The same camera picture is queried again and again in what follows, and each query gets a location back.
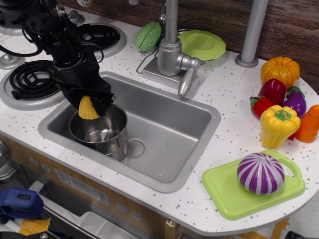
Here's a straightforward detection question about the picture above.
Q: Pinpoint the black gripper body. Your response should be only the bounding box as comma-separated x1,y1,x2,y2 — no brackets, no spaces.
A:
51,46,114,109

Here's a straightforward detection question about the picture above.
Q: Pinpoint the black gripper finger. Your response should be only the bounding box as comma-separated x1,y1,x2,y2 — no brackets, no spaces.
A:
90,96,112,116

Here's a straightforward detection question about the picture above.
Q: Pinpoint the yellow toy corn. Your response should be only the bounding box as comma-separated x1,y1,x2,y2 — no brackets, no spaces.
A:
78,96,100,120

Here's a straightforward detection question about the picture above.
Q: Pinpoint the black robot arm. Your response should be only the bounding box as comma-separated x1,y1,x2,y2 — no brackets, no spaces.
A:
0,0,113,116

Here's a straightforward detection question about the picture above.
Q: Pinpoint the stainless steel pot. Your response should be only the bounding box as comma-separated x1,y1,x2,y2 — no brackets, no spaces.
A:
68,104,129,161

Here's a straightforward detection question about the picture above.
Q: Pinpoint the grey toy sink basin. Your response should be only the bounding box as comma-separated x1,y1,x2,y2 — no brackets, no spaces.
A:
38,72,221,193

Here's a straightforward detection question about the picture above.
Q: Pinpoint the back right black burner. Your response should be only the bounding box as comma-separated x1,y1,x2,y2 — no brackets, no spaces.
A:
77,23,127,61

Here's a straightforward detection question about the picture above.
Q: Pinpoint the black burner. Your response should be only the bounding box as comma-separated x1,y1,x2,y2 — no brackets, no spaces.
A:
0,26,23,36
0,60,65,111
77,23,127,61

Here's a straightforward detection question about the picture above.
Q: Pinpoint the front left black burner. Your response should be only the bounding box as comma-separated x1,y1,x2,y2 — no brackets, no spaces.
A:
0,60,65,111

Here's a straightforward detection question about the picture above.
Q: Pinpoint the grey stove knob back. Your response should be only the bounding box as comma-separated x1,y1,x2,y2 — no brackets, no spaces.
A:
67,10,85,26

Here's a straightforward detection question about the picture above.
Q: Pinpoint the grey stove knob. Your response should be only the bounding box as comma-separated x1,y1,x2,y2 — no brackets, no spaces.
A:
0,54,25,70
67,10,85,26

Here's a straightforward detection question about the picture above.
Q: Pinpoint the green toy bitter gourd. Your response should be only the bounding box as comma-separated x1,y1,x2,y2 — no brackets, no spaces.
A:
135,22,161,52

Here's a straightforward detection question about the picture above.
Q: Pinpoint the grey stove knob front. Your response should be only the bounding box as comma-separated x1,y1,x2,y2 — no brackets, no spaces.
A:
0,54,25,70

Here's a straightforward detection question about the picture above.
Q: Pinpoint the grey toy faucet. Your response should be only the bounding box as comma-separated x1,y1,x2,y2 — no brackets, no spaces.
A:
142,0,201,97

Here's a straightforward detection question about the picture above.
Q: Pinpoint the back left black burner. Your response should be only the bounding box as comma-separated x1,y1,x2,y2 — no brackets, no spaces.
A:
0,26,23,36

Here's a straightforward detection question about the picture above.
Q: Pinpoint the toy oven door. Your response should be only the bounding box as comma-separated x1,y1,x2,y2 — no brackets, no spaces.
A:
29,180,151,239

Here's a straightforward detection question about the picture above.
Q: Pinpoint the green toy plate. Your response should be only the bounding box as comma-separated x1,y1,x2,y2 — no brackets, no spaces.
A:
177,30,226,61

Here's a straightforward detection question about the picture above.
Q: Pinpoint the blue clamp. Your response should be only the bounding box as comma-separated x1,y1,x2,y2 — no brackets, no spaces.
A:
0,187,44,224

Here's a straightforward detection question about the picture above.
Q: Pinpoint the yellow tape piece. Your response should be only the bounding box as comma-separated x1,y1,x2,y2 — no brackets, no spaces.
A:
18,218,51,236

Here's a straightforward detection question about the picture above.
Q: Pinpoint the green toy cutting board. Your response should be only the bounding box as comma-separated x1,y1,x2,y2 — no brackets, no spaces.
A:
201,150,306,220

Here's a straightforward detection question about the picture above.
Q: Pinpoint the red toy chili pepper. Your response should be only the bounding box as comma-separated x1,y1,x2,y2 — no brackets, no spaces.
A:
250,96,274,118

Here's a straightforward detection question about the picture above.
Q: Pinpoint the purple striped toy onion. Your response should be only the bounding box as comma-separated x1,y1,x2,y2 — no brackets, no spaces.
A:
237,152,285,195

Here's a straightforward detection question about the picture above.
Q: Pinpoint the dark red toy pepper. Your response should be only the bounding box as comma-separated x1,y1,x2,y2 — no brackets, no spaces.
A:
258,79,286,105

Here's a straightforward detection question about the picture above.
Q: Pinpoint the grey vertical pole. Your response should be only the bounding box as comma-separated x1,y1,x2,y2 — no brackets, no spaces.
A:
235,0,269,68

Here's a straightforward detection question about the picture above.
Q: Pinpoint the yellow toy bell pepper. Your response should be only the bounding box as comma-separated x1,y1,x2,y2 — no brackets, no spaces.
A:
260,105,301,149

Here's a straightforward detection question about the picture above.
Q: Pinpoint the orange toy pumpkin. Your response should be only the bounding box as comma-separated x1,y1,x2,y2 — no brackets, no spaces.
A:
260,56,301,89

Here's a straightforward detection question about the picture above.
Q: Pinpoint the purple toy eggplant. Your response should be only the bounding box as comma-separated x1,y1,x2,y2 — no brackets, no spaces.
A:
282,86,307,118

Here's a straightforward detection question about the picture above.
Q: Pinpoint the orange toy carrot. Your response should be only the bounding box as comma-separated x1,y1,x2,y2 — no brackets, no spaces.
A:
295,105,319,142

